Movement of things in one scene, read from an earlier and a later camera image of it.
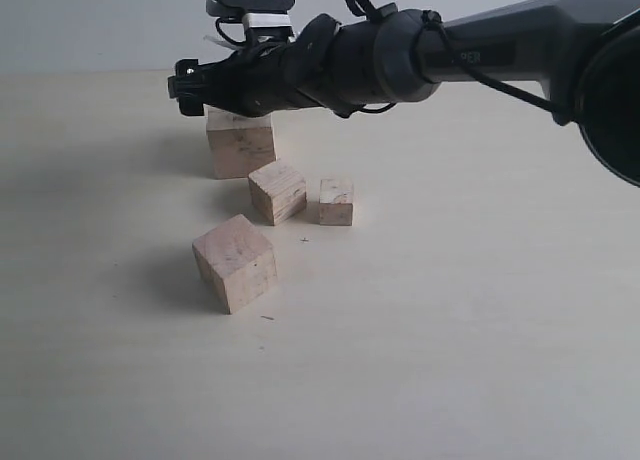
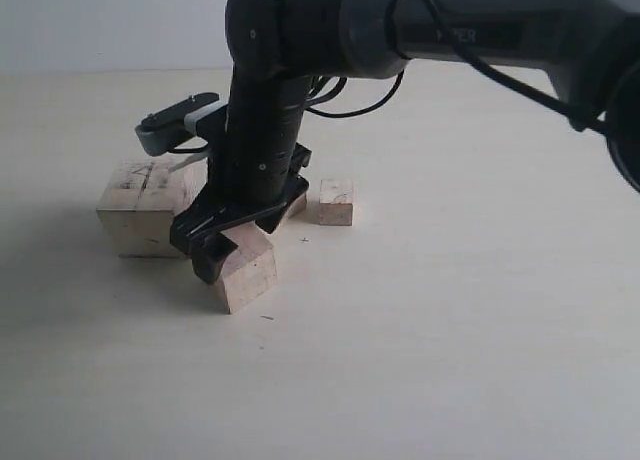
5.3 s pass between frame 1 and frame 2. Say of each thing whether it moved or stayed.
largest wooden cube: moved
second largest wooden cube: stayed
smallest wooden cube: stayed
